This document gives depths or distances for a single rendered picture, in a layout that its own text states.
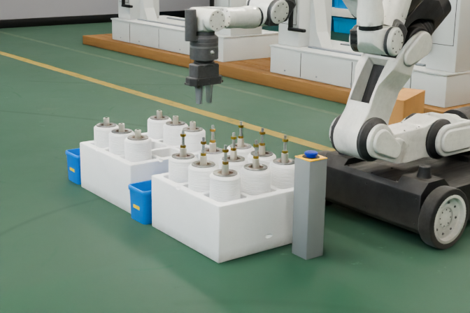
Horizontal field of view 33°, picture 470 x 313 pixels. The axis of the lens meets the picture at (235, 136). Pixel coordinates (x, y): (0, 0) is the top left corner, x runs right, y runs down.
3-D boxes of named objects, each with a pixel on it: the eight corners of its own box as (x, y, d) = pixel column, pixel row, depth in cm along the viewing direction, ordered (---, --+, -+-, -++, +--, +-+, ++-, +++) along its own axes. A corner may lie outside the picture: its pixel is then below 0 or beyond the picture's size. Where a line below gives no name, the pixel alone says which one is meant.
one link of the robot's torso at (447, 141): (430, 142, 301) (432, 107, 298) (475, 153, 285) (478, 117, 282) (394, 150, 288) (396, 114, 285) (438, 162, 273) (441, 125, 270)
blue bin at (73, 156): (130, 167, 338) (129, 140, 336) (143, 173, 330) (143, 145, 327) (65, 179, 321) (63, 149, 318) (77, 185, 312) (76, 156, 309)
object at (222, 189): (203, 226, 250) (204, 171, 246) (231, 222, 254) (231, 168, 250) (217, 236, 242) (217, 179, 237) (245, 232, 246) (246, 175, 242)
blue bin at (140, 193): (197, 201, 296) (197, 170, 293) (215, 209, 287) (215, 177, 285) (126, 216, 278) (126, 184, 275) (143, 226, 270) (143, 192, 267)
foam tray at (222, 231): (243, 205, 292) (244, 158, 288) (315, 237, 262) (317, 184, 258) (151, 226, 270) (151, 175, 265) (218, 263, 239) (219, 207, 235)
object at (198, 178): (187, 214, 261) (187, 161, 257) (216, 213, 262) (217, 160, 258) (189, 223, 252) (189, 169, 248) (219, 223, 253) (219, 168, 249)
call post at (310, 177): (308, 248, 252) (312, 153, 245) (323, 255, 247) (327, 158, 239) (291, 253, 248) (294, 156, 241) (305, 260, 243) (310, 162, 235)
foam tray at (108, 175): (166, 170, 334) (165, 128, 330) (220, 195, 304) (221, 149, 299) (80, 186, 311) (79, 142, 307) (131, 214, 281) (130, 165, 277)
